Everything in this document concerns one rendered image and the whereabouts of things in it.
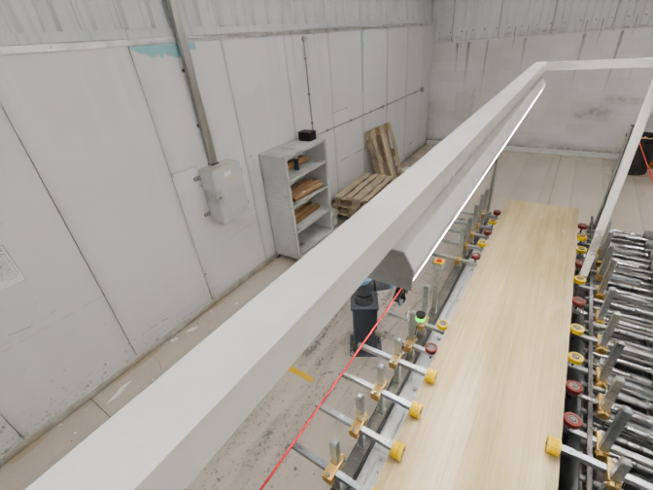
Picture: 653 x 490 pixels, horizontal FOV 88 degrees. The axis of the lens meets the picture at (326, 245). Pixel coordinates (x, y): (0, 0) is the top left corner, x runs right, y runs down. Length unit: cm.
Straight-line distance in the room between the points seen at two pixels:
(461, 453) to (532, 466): 32
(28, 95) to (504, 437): 366
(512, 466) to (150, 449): 193
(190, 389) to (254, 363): 6
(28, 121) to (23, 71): 32
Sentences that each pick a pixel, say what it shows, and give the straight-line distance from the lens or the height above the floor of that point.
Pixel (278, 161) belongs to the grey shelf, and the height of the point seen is 149.
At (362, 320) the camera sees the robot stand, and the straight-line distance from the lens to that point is 327.
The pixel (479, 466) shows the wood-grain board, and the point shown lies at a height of 90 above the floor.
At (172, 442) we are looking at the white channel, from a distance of 32.
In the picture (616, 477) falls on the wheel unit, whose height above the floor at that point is 100.
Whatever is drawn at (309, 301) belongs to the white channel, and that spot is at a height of 246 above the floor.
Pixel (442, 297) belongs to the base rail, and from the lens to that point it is 318.
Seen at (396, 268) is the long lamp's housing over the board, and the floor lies 234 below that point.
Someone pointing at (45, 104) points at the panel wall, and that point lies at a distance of 334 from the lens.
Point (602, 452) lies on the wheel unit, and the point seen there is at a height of 83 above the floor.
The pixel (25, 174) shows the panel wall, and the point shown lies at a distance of 331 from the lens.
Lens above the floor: 271
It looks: 31 degrees down
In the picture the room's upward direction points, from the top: 6 degrees counter-clockwise
